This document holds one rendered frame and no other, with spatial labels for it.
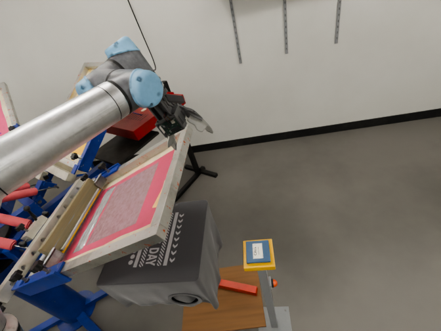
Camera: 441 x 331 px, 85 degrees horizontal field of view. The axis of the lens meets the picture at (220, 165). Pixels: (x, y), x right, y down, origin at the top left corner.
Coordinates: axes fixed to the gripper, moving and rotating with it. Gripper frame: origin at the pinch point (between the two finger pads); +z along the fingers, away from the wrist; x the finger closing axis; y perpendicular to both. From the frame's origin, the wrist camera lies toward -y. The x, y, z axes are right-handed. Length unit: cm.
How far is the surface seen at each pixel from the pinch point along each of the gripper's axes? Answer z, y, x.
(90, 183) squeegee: 7, -18, -72
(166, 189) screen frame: 6.2, 11.5, -13.7
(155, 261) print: 42, 13, -47
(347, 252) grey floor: 165, -36, 30
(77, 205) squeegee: 7, -4, -72
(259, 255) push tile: 54, 14, -1
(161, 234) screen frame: 7.8, 28.4, -12.1
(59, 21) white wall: -79, -200, -142
